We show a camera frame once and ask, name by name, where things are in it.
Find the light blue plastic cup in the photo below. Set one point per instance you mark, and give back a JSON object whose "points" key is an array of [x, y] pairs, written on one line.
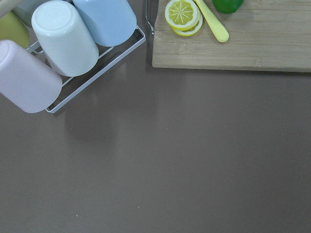
{"points": [[110, 22]]}

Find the yellow lemon slice toy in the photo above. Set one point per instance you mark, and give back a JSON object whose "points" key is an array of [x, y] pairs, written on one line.
{"points": [[183, 17]]}

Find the white plastic cup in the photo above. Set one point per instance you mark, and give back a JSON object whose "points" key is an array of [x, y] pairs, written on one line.
{"points": [[64, 38]]}

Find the green toy lime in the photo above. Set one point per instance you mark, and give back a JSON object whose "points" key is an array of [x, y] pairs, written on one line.
{"points": [[227, 6]]}

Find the pink plastic cup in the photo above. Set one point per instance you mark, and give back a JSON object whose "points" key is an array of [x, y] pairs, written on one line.
{"points": [[26, 81]]}

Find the wooden cutting board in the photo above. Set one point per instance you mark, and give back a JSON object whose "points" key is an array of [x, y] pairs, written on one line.
{"points": [[264, 35]]}

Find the grey-green plastic cup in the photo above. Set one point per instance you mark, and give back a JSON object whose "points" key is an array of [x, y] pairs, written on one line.
{"points": [[25, 10]]}

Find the yellow-green plastic cup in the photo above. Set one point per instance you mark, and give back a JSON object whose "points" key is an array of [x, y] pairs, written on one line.
{"points": [[12, 28]]}

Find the white wire cup rack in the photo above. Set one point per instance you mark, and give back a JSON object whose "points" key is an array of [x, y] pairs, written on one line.
{"points": [[108, 57]]}

